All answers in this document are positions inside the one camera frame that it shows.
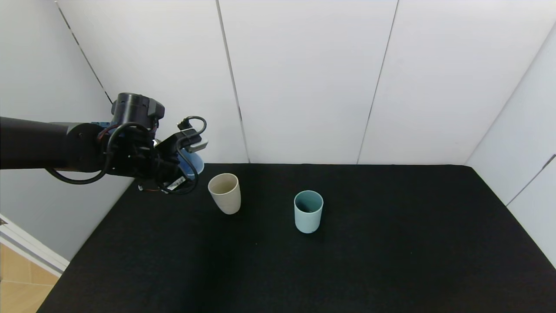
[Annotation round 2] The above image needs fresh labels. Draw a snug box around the blue plastic cup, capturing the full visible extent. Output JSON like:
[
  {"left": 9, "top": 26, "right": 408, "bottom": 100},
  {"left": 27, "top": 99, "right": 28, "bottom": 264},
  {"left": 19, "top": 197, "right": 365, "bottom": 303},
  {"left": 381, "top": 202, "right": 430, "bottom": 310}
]
[{"left": 177, "top": 148, "right": 205, "bottom": 175}]

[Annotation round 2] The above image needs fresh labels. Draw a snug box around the beige plastic cup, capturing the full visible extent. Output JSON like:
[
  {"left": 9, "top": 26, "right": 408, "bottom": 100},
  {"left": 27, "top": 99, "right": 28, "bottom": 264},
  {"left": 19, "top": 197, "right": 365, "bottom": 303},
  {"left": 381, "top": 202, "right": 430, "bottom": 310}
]
[{"left": 208, "top": 173, "right": 242, "bottom": 215}]

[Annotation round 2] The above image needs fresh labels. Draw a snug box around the teal plastic cup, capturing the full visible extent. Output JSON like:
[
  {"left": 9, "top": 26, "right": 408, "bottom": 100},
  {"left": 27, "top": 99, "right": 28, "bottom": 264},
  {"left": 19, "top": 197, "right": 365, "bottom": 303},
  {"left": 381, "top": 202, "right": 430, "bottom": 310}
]
[{"left": 294, "top": 190, "right": 324, "bottom": 234}]

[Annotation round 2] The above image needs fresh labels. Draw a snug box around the black camera cable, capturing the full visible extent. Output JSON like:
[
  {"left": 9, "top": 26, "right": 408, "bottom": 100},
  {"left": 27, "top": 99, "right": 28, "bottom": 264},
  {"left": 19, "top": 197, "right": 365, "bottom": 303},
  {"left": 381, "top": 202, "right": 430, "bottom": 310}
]
[{"left": 177, "top": 116, "right": 208, "bottom": 140}]

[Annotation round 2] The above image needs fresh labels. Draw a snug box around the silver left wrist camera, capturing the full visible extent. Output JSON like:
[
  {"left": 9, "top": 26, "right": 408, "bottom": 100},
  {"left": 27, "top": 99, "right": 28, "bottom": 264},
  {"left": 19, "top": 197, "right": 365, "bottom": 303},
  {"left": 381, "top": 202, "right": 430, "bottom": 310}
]
[{"left": 176, "top": 133, "right": 209, "bottom": 153}]

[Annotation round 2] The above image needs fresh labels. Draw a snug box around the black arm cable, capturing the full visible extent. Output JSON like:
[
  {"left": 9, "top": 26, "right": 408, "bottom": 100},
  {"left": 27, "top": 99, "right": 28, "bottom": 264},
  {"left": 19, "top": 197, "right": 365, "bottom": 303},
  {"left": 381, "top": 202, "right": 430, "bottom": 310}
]
[{"left": 46, "top": 123, "right": 152, "bottom": 186}]

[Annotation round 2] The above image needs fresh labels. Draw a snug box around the white frame rail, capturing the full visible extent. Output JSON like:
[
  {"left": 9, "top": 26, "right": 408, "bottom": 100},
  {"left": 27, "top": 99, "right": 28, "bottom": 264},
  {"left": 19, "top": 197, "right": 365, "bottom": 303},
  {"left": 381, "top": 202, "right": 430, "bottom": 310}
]
[{"left": 0, "top": 213, "right": 70, "bottom": 277}]

